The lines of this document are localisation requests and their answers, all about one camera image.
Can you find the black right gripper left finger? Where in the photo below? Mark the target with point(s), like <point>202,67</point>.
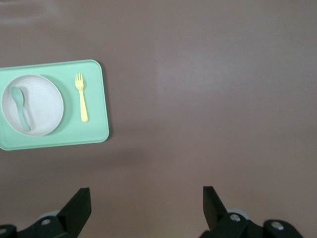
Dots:
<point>71,215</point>

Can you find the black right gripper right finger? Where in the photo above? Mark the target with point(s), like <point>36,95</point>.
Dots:
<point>215,213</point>

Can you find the round beige plate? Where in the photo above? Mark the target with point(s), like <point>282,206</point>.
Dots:
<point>44,106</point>

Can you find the yellow plastic fork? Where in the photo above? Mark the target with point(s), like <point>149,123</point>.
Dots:
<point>83,99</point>

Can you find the light green rectangular tray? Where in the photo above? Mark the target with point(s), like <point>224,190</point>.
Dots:
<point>96,104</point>

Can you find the green plastic spoon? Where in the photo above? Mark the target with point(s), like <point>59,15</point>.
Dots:
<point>17,96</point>

